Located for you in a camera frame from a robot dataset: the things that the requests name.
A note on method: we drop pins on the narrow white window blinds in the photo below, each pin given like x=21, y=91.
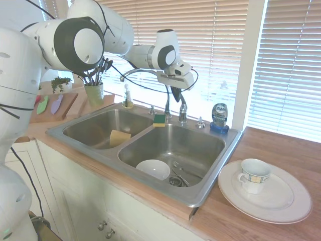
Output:
x=288, y=62

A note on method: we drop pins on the white patterned tea cup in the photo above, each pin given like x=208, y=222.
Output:
x=253, y=178

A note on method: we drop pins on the green ceramic utensil crock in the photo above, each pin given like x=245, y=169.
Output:
x=94, y=94

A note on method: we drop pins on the purple plastic knife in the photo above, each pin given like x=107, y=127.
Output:
x=56, y=105

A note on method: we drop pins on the white ceramic bowl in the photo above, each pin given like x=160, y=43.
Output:
x=153, y=169

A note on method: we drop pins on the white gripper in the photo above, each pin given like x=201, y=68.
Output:
x=179, y=80

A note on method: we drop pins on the silver table knife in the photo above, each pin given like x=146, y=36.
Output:
x=181, y=177

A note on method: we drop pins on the small clear soap bottle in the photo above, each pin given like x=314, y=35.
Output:
x=127, y=96

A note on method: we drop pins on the black kitchen utensils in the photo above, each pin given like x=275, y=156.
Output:
x=96, y=75

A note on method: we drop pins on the small green potted plant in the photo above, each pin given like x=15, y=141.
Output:
x=59, y=82

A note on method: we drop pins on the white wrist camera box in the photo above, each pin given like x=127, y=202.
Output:
x=181, y=67

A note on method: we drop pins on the plain yellow sponge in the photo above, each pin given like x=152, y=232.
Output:
x=119, y=138

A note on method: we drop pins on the green and yellow sponge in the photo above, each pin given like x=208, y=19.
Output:
x=159, y=121

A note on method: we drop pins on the wooden cutting board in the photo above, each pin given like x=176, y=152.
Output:
x=67, y=104

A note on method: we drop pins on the chrome sink sprayer head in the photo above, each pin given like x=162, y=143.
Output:
x=200, y=123

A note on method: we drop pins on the large white dinner plate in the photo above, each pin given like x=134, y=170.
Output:
x=281, y=200

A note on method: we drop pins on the chrome gooseneck faucet spout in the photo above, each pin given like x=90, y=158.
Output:
x=167, y=105

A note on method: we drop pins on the red plastic knife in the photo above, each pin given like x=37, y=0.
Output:
x=37, y=99

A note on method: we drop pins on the green plastic knife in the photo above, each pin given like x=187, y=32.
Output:
x=42, y=106

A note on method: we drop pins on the metal cabinet knob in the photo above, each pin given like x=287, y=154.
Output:
x=101, y=226
x=110, y=234

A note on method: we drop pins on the stainless steel double sink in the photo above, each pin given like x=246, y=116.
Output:
x=75, y=143

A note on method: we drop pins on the wide white window blinds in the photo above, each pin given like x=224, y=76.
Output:
x=213, y=37

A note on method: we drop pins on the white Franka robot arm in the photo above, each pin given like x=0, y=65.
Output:
x=22, y=62

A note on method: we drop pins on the white kitchen cabinet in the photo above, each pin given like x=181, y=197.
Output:
x=87, y=200

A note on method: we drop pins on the metal sink drain opening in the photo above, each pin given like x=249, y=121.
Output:
x=175, y=181

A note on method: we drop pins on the blue Dawn dish soap bottle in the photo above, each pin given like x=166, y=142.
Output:
x=219, y=115

